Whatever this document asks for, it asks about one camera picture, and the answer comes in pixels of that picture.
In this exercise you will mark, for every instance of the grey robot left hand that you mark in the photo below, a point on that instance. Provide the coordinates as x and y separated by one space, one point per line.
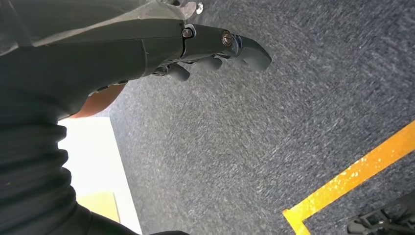
97 55

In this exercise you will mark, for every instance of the white desk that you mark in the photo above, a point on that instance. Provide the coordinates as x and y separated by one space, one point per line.
94 152

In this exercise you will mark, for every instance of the pale yellow sheet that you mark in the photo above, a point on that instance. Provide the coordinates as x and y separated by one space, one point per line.
100 206

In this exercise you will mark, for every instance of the ribbed grey left arm sleeve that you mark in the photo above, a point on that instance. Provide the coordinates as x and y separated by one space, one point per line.
32 181

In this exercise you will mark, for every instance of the chrome metal fitting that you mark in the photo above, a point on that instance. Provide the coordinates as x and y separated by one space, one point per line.
199 7

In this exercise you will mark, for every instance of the orange-brown round object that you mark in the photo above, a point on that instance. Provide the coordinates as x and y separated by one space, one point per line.
100 100

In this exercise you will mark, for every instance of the yellow floor tape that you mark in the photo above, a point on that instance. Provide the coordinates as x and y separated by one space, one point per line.
350 178

